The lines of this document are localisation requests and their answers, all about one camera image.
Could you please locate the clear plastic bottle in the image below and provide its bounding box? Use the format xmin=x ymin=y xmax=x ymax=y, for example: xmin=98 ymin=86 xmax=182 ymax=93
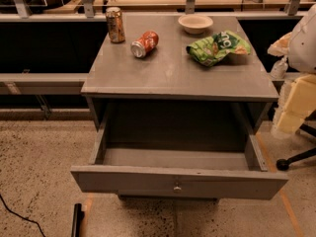
xmin=270 ymin=55 xmax=288 ymax=79

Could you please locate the grey cabinet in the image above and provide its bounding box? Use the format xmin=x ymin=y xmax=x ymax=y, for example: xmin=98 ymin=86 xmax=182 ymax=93
xmin=80 ymin=14 xmax=280 ymax=154

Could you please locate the green rice chip bag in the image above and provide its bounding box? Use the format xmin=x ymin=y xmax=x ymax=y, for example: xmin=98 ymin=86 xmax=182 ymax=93
xmin=186 ymin=31 xmax=251 ymax=67

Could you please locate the white paper bowl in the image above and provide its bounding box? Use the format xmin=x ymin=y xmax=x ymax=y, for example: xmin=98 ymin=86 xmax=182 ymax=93
xmin=178 ymin=14 xmax=213 ymax=35

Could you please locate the upright brown soda can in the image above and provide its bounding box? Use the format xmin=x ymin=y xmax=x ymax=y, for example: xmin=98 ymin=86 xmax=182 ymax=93
xmin=106 ymin=7 xmax=125 ymax=43

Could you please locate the black bar on floor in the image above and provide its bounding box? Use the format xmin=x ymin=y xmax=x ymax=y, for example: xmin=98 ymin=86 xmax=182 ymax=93
xmin=71 ymin=203 xmax=85 ymax=237

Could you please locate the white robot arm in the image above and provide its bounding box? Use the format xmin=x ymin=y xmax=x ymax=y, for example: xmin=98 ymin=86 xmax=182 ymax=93
xmin=268 ymin=5 xmax=316 ymax=137

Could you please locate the orange soda can lying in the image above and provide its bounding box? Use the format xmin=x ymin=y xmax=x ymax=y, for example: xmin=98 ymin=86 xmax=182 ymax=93
xmin=130 ymin=31 xmax=159 ymax=58

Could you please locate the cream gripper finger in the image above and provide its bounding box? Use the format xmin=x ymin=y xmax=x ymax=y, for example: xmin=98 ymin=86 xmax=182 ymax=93
xmin=268 ymin=33 xmax=291 ymax=56
xmin=271 ymin=74 xmax=316 ymax=139

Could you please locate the black floor cable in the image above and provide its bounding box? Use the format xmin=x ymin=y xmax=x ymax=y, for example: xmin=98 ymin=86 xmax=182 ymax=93
xmin=0 ymin=194 xmax=47 ymax=237

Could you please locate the metal railing frame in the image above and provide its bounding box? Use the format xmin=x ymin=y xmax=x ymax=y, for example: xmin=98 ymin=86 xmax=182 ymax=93
xmin=0 ymin=0 xmax=316 ymax=22

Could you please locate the black chair base leg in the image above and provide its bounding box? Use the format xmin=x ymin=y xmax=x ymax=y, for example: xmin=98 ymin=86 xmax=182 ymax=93
xmin=276 ymin=124 xmax=316 ymax=171

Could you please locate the open grey top drawer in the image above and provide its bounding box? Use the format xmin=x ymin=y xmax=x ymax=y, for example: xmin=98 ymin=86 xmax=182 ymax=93
xmin=70 ymin=106 xmax=289 ymax=201

